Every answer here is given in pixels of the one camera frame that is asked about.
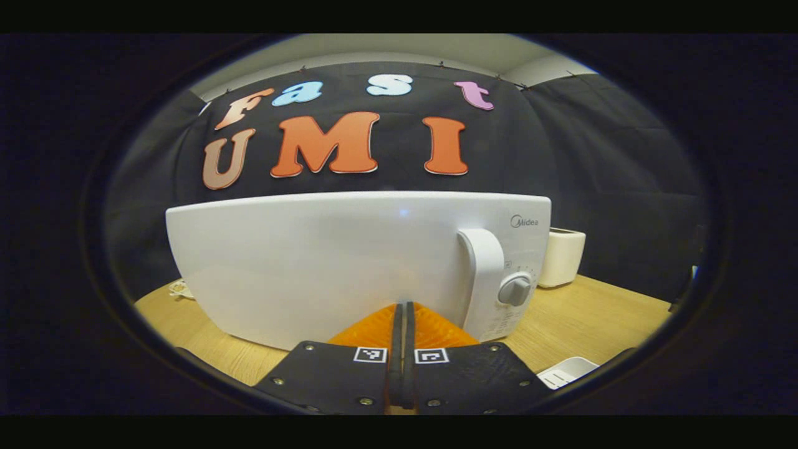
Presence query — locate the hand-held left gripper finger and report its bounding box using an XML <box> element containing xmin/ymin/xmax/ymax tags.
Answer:
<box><xmin>405</xmin><ymin>301</ymin><xmax>555</xmax><ymax>415</ymax></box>
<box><xmin>252</xmin><ymin>301</ymin><xmax>404</xmax><ymax>415</ymax></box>

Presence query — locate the white microwave oven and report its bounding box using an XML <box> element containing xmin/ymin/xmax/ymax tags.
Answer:
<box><xmin>165</xmin><ymin>191</ymin><xmax>552</xmax><ymax>352</ymax></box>

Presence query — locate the white plastic tray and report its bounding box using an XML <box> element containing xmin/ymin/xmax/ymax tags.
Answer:
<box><xmin>537</xmin><ymin>356</ymin><xmax>599</xmax><ymax>390</ymax></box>

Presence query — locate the white toaster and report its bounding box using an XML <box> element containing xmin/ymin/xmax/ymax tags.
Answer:
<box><xmin>539</xmin><ymin>228</ymin><xmax>587</xmax><ymax>289</ymax></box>

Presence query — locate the black backdrop cloth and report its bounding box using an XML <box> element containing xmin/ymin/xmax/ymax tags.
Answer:
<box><xmin>106</xmin><ymin>61</ymin><xmax>708</xmax><ymax>303</ymax></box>

